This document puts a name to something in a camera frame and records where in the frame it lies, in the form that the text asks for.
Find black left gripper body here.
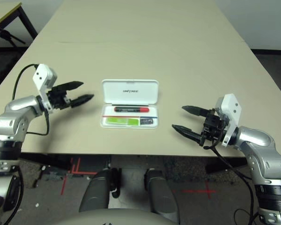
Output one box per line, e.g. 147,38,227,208
46,88,72,111

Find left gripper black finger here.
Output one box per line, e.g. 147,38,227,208
70,94,95,108
52,81,84,92

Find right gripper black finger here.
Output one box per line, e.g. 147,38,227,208
182,105,210,117
172,124,204,143

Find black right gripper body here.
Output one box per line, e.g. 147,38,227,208
200,109,229,147

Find green highlighter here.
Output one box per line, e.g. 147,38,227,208
104,117,141,126

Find black marker with red cap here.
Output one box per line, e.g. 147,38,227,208
114,106,150,113

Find white hinged pencil case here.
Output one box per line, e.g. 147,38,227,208
100,79,159,129

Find red floor tape cross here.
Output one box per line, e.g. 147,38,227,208
174,181,217,200

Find grey robot right leg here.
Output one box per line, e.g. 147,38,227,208
144,168,180,222

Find grey robot leg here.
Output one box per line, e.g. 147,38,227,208
79,167,122,213
144,168,180,222

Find red floor tape lines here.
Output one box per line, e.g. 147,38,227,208
60,157,98,195

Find black tripod stand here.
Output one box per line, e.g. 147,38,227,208
0,22,26,47

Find grey robot left leg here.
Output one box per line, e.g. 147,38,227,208
79,167,122,213

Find grey robot torso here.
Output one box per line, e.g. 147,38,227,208
53,208,176,225

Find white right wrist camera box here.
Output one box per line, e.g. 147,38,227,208
215,93,242,148

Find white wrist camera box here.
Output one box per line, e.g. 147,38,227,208
32,63,58,111
215,93,242,148

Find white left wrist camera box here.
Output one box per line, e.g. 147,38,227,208
32,63,58,111

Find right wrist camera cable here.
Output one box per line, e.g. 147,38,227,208
205,142,260,225

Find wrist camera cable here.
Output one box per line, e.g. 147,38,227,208
205,142,260,225
12,63,50,136

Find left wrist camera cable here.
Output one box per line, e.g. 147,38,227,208
12,63,50,136

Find beige side table black frame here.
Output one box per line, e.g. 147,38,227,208
0,1,38,47

